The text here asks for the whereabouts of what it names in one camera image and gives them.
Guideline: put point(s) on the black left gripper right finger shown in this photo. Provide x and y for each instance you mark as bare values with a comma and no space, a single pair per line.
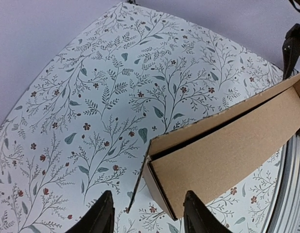
197,218

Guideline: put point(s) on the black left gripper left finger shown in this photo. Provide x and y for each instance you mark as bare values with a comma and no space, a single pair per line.
100,218

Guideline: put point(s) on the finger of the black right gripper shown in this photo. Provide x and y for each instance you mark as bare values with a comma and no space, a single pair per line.
291,50

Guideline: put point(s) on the brown cardboard box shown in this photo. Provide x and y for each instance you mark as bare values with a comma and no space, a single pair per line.
206,139

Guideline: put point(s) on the aluminium front rail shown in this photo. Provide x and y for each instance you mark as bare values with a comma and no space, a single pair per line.
284,214

